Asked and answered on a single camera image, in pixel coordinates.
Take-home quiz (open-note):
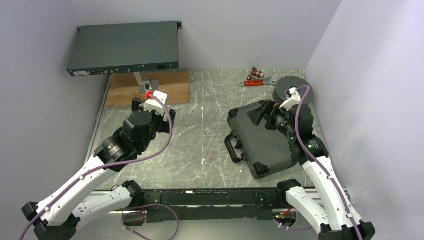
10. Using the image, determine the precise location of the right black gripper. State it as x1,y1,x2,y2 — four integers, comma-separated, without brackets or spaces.
247,98,297,140

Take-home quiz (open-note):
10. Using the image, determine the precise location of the black poker set case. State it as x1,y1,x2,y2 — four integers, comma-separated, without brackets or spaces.
224,100,302,179

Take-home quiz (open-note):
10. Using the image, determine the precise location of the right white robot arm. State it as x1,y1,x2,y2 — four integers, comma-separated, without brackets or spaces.
248,100,376,240

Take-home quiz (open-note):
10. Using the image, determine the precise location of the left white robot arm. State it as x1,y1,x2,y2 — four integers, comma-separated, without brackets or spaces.
22,91,176,240

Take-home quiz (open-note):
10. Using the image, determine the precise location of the grey filament spool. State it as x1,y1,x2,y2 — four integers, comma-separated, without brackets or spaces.
272,76,314,105

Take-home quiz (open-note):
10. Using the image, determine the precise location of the wooden base board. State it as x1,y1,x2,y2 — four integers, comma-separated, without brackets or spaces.
105,70,190,107

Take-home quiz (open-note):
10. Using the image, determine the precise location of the dark green rack device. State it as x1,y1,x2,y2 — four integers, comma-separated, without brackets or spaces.
66,20,183,77

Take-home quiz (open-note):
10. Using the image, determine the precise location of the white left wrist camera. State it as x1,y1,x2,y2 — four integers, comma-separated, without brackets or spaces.
143,90,168,116

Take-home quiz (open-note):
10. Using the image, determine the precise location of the brown hose nozzle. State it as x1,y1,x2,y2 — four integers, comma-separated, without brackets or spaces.
246,67,265,81

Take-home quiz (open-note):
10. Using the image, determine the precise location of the grey metal stand bracket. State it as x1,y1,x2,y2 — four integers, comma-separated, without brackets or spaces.
133,72,160,95

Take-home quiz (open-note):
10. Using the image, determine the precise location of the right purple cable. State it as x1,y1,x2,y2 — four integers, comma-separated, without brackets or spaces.
273,85,365,240

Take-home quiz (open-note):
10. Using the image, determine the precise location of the purple cable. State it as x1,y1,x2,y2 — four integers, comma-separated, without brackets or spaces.
19,93,180,240
273,85,365,240

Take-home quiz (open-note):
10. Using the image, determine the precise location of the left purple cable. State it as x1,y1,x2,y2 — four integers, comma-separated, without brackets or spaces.
19,93,180,240

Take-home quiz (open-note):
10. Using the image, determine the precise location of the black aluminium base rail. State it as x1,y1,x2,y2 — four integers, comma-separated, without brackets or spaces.
61,188,354,228

